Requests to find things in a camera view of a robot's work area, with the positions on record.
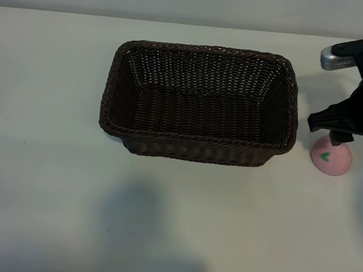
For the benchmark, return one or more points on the dark brown wicker basket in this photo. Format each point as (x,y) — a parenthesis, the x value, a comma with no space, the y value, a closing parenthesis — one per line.
(198,111)

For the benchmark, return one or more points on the pink toy peach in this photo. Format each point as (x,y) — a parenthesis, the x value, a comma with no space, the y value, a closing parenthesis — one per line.
(331,162)

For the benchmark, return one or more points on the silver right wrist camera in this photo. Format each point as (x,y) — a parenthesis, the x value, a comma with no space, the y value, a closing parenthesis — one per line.
(334,59)

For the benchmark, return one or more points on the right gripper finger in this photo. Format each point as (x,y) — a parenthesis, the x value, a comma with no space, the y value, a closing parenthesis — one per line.
(340,138)

